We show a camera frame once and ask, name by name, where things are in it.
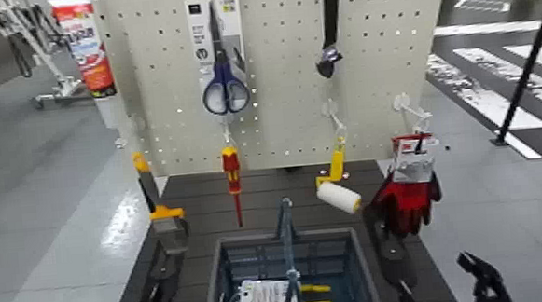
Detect beige perforated pegboard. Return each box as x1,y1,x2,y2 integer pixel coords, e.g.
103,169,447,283
90,0,466,185

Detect white scissors packaging card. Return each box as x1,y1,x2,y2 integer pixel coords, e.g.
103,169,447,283
184,0,247,81

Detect yellow handled paint roller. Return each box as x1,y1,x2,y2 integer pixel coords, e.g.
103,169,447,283
312,134,365,218

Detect yellow handled pliers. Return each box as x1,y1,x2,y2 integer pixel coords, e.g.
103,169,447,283
299,281,335,302

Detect clear plastic pegboard hook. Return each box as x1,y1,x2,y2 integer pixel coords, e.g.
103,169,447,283
219,113,237,148
392,89,435,137
320,97,349,141

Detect red white rolled banner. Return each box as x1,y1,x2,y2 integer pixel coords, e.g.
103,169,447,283
47,0,118,103

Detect blue handled scissors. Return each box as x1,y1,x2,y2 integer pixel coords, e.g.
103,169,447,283
193,0,253,117

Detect red black work gloves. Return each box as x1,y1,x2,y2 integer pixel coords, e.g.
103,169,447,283
365,166,447,240

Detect red yellow screwdriver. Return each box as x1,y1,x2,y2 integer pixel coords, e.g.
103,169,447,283
220,145,247,228

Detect grey red glove label card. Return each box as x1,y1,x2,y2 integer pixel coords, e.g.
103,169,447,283
387,130,440,186

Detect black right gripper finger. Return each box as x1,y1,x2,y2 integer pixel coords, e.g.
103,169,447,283
394,275,426,302
455,246,515,302

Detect grey blue crate with handle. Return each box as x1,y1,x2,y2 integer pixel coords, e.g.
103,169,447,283
194,189,383,302

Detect black adjustable wrench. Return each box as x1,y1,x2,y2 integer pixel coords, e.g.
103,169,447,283
310,0,348,80

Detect white metal wheeled stand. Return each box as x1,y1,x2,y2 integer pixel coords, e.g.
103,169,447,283
0,0,94,115

